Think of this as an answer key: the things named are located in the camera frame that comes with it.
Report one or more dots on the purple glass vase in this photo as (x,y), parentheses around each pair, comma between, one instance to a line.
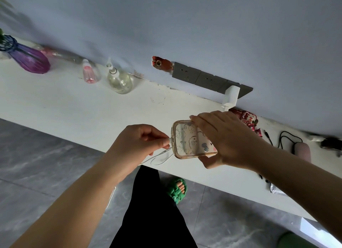
(26,56)

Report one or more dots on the clear lying bottle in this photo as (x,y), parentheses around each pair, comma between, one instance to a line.
(61,54)

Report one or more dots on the person's right thumb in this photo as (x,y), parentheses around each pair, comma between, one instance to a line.
(205,163)

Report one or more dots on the person's right hand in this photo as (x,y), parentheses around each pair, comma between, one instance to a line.
(235,143)

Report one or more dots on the silver foil packet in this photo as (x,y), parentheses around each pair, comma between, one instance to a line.
(276,189)

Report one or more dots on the pink spray bottle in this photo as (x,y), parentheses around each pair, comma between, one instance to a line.
(89,72)

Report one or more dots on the person's left hand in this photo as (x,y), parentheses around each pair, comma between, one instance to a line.
(133,146)

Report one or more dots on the person's right forearm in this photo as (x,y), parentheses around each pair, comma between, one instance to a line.
(302,181)

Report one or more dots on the grey wall socket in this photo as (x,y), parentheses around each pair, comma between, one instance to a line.
(244,89)
(185,72)
(209,82)

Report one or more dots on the person's left forearm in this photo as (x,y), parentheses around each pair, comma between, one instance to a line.
(72,202)

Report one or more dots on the green woven slipper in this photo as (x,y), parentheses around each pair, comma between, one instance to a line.
(177,190)
(296,241)

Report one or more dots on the dark small object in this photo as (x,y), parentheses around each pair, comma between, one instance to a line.
(332,145)

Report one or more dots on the pink oval device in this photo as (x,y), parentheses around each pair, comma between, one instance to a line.
(302,151)

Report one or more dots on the white charger plug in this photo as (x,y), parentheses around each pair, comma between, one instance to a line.
(231,96)

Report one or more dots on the clear pump bottle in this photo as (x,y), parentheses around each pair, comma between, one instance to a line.
(119,80)

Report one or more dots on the black trousers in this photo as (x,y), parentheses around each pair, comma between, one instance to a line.
(152,215)

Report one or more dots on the person's left thumb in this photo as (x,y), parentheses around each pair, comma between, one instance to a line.
(160,142)

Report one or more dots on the phone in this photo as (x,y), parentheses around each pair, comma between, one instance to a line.
(188,142)

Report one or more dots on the red patterned pouch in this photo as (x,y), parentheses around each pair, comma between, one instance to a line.
(249,121)

